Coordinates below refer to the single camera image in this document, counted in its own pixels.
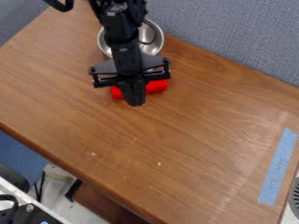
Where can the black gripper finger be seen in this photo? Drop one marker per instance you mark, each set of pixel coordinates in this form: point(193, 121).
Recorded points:
point(134, 92)

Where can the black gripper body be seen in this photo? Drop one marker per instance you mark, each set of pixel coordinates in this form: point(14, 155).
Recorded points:
point(131, 68)

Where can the red rectangular block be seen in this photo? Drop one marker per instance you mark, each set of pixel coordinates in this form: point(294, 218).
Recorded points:
point(154, 86)

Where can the silver metal pot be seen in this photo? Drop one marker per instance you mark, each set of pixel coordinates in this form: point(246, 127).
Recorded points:
point(151, 39)

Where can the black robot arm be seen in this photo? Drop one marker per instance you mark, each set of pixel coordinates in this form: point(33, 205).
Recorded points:
point(121, 17)

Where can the blue tape strip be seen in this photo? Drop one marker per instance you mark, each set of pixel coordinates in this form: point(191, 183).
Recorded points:
point(278, 168)

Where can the black chair base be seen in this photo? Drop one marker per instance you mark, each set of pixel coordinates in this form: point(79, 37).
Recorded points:
point(15, 178)

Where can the grey round vent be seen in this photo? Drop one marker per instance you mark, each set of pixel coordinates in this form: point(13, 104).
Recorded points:
point(294, 198)

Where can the black device with cable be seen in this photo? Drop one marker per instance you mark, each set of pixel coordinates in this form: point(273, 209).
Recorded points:
point(26, 214)

